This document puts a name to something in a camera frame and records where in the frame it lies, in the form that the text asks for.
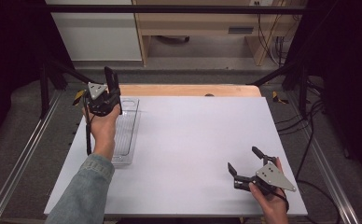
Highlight person's right hand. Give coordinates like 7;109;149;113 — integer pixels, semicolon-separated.
248;156;290;220

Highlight black horizontal frame bar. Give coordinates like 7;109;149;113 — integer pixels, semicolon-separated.
44;4;309;15

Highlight white table board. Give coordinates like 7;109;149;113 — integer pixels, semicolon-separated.
43;95;309;217

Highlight white cabinet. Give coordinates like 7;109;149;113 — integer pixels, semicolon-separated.
44;0;143;62

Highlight light wooden desk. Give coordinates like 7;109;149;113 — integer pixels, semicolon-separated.
132;0;308;67

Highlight aluminium rail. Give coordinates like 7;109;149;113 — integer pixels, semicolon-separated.
0;90;63;224
295;92;361;224

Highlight hanging cables under desk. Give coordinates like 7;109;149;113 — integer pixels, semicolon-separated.
255;0;297;67

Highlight black floor cables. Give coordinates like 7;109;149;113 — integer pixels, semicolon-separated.
274;78;345;224

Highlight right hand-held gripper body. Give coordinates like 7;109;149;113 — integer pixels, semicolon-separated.
233;162;298;196

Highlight right hand-held gripper cable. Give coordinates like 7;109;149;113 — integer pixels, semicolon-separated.
273;188;291;214

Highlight black curtain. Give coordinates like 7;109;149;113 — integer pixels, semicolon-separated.
0;0;75;155
285;0;362;181

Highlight wooden table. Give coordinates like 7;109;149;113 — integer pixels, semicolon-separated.
118;83;262;98

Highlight grey label on desk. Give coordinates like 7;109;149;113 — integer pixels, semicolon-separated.
228;26;255;35

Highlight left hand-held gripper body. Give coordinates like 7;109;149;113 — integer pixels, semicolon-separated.
85;81;121;118

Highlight clear plastic storage box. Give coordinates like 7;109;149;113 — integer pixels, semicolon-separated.
109;96;142;166

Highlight person's left hand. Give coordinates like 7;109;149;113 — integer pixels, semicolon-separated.
82;103;123;158

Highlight black frame stand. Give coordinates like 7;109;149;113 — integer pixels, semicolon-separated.
38;58;104;119
246;59;312;119

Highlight yellow black tape strip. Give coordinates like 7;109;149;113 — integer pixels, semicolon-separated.
72;90;87;107
271;91;291;105

